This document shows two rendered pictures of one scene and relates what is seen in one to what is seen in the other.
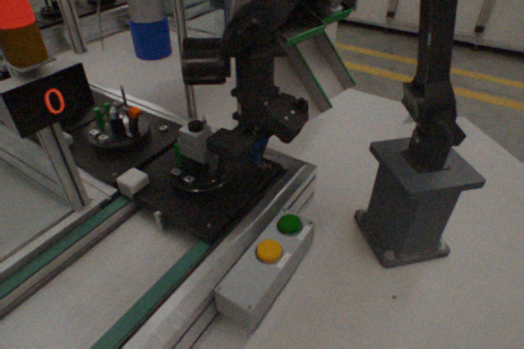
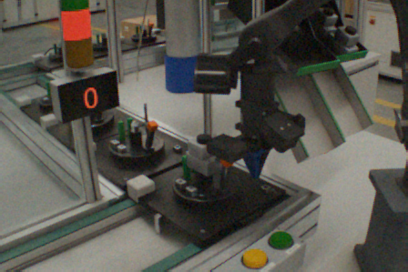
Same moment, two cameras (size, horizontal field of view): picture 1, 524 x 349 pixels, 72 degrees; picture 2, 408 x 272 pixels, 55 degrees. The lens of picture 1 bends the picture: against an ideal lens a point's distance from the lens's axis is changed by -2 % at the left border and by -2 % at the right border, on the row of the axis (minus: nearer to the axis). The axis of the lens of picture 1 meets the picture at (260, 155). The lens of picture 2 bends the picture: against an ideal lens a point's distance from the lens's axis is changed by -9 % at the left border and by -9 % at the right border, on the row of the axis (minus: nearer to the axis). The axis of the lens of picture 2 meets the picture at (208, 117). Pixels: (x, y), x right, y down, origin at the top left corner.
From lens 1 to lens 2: 0.18 m
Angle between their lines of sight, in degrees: 19
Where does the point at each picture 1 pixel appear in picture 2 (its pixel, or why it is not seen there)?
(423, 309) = not seen: outside the picture
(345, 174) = (354, 212)
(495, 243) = not seen: outside the picture
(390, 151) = (386, 177)
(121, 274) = (117, 260)
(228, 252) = (216, 256)
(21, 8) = (84, 26)
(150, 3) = (186, 40)
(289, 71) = (306, 104)
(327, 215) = (327, 247)
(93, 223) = (101, 215)
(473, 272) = not seen: outside the picture
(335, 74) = (354, 113)
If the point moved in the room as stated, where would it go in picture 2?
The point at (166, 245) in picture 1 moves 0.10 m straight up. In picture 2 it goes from (160, 246) to (156, 205)
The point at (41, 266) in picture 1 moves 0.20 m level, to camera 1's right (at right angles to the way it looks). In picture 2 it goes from (56, 237) to (152, 257)
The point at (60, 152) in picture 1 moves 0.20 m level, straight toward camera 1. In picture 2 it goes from (86, 146) to (99, 198)
